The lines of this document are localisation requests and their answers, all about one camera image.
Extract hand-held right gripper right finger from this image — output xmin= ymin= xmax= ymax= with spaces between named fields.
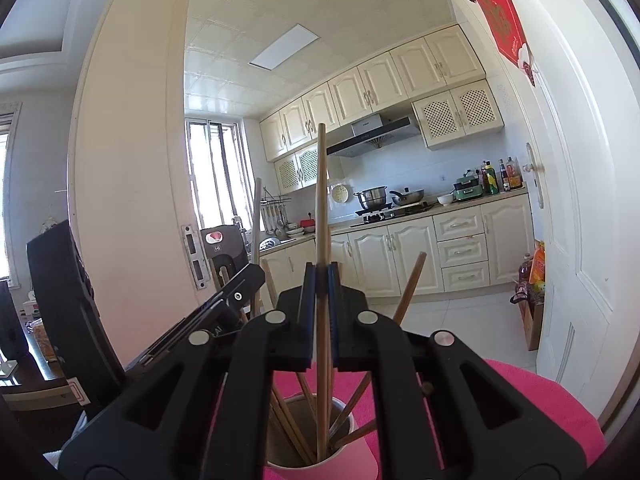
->
xmin=327 ymin=260 xmax=588 ymax=480

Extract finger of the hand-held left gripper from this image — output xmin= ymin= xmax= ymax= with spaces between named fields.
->
xmin=214 ymin=262 xmax=267 ymax=321

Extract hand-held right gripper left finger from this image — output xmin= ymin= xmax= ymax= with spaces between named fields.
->
xmin=58 ymin=260 xmax=319 ymax=480

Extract pink cup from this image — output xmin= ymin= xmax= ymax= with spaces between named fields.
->
xmin=263 ymin=393 xmax=382 ymax=480

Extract metal door strike plate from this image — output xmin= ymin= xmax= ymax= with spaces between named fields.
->
xmin=180 ymin=223 xmax=211 ymax=292

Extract cream lower cabinets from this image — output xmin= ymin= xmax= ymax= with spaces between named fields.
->
xmin=259 ymin=194 xmax=536 ymax=307

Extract hanging utensil rack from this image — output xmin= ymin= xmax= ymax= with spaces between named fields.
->
xmin=259 ymin=187 xmax=294 ymax=234

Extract dark wooden table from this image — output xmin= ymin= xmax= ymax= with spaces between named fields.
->
xmin=0 ymin=330 xmax=87 ymax=412

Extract gas stove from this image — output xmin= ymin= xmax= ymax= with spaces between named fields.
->
xmin=349 ymin=201 xmax=436 ymax=224

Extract kitchen window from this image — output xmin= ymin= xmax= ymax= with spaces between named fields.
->
xmin=184 ymin=117 xmax=256 ymax=234

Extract steel pot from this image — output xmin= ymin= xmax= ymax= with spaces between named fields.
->
xmin=353 ymin=185 xmax=390 ymax=210

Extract living room window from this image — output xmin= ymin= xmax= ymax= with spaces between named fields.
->
xmin=0 ymin=102 xmax=24 ymax=287

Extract narrow cream lattice cabinet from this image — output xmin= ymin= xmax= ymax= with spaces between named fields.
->
xmin=272 ymin=144 xmax=331 ymax=195

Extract dark wok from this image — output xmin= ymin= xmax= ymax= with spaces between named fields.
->
xmin=389 ymin=187 xmax=426 ymax=206

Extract green kitchen appliance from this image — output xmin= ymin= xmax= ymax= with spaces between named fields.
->
xmin=452 ymin=169 xmax=485 ymax=200

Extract steel range hood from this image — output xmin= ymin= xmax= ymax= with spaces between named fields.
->
xmin=325 ymin=113 xmax=421 ymax=159

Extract bag of groceries by door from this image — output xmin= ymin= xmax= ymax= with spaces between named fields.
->
xmin=517 ymin=290 xmax=546 ymax=352

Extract green oil bottle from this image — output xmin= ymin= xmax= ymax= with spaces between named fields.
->
xmin=482 ymin=160 xmax=500 ymax=196

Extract orange bag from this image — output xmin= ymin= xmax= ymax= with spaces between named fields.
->
xmin=529 ymin=239 xmax=547 ymax=286

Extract pink round table mat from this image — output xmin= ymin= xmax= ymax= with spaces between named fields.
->
xmin=210 ymin=357 xmax=609 ymax=480

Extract cream upper cabinet row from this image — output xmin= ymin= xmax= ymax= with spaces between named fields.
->
xmin=258 ymin=23 xmax=487 ymax=164

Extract wide cream lattice cabinet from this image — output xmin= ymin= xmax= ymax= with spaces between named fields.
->
xmin=412 ymin=79 xmax=505 ymax=150

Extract ceiling light panel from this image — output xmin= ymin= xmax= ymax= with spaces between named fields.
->
xmin=248 ymin=22 xmax=320 ymax=70

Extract white door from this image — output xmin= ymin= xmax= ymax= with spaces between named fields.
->
xmin=450 ymin=0 xmax=640 ymax=436

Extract red door poster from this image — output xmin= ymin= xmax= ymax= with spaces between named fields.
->
xmin=468 ymin=0 xmax=539 ymax=89

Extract door handle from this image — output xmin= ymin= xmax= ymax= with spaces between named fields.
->
xmin=522 ymin=142 xmax=546 ymax=210

